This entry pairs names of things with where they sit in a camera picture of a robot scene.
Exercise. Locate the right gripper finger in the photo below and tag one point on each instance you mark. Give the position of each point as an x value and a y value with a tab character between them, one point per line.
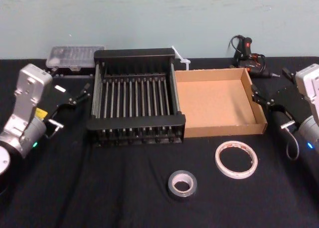
261	98
288	74

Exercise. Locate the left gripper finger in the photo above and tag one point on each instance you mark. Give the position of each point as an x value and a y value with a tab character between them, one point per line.
81	94
56	73

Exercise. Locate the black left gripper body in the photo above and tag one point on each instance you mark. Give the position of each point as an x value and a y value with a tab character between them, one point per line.
56	98

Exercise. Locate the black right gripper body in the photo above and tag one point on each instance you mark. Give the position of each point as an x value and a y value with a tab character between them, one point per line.
284	105

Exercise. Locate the roll of white tape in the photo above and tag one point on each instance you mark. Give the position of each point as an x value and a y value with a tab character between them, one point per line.
236	175

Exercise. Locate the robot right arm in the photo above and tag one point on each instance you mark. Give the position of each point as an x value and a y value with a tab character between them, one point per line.
309	83

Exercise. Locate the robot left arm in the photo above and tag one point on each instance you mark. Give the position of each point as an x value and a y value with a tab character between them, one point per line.
27	88

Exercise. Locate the clear plastic case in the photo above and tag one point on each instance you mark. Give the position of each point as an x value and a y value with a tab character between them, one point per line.
72	56

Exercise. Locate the shallow brown cardboard tray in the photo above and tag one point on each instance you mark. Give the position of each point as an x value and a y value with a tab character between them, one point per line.
214	100

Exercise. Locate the black rack with steel bars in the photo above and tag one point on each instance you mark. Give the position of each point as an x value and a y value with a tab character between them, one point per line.
135	56

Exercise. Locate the small white plastic piece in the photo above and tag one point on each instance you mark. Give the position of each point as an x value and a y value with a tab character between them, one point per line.
184	61

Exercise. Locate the black table cloth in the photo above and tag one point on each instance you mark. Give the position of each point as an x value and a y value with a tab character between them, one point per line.
124	188

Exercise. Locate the roll of silver tape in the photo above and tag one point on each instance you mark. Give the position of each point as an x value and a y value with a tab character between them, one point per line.
183	196

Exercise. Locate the plain pale wall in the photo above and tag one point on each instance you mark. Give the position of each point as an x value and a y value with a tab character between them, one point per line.
149	18

